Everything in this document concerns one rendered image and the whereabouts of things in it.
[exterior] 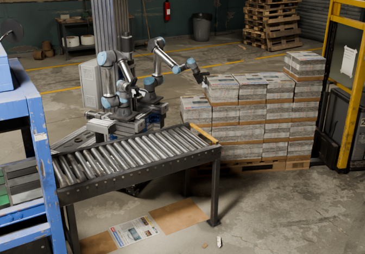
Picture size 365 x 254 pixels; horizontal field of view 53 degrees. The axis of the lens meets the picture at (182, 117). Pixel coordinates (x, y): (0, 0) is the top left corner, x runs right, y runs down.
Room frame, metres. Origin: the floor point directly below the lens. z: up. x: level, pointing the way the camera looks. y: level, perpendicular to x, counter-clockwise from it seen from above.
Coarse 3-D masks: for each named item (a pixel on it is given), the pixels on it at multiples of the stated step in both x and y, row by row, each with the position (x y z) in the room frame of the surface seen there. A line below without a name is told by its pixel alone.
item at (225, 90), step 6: (210, 84) 3.51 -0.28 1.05; (216, 84) 3.47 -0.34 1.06; (222, 84) 3.47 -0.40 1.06; (228, 84) 3.48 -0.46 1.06; (234, 84) 3.48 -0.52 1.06; (210, 90) 3.48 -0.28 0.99; (216, 90) 3.44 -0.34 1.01; (222, 90) 3.46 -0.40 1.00; (228, 90) 3.46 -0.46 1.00; (234, 90) 3.47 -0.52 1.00; (210, 96) 3.46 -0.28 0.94; (216, 96) 3.45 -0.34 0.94; (222, 96) 3.46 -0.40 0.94; (228, 96) 3.47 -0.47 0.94; (234, 96) 3.48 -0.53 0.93; (216, 102) 3.45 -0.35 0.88
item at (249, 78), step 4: (236, 76) 3.73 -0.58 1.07; (240, 76) 3.73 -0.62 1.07; (244, 76) 3.74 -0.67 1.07; (248, 76) 3.74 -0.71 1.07; (252, 76) 3.74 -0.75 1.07; (256, 76) 3.74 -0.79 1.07; (240, 80) 3.58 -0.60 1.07; (244, 80) 3.58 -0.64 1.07; (248, 80) 3.58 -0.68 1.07; (252, 80) 3.59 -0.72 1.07; (256, 80) 3.59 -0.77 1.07; (260, 80) 3.59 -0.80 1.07; (264, 80) 3.59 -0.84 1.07; (244, 84) 3.46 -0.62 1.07; (248, 84) 3.47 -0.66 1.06; (252, 84) 3.47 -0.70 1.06; (256, 84) 3.48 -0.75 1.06
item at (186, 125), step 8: (168, 128) 3.00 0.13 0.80; (128, 136) 2.83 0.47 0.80; (136, 136) 2.83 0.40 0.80; (96, 144) 2.68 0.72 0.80; (104, 144) 2.68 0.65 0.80; (112, 144) 2.71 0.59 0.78; (120, 144) 2.75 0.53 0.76; (64, 152) 2.55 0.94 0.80; (72, 152) 2.55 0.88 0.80; (80, 152) 2.58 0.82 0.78; (56, 160) 2.48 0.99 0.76
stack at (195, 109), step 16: (192, 96) 3.76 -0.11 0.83; (192, 112) 3.41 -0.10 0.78; (208, 112) 3.43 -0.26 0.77; (224, 112) 3.46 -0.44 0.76; (240, 112) 3.48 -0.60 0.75; (256, 112) 3.51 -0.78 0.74; (272, 112) 3.53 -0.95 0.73; (288, 112) 3.56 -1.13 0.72; (192, 128) 3.42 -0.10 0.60; (208, 128) 3.43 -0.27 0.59; (224, 128) 3.45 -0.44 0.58; (240, 128) 3.48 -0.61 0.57; (256, 128) 3.50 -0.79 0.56; (272, 128) 3.54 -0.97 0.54; (288, 128) 3.56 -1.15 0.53; (240, 144) 3.50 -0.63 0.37; (256, 144) 3.51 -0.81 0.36; (272, 144) 3.53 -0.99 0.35; (224, 160) 3.46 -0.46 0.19; (192, 176) 3.41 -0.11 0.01
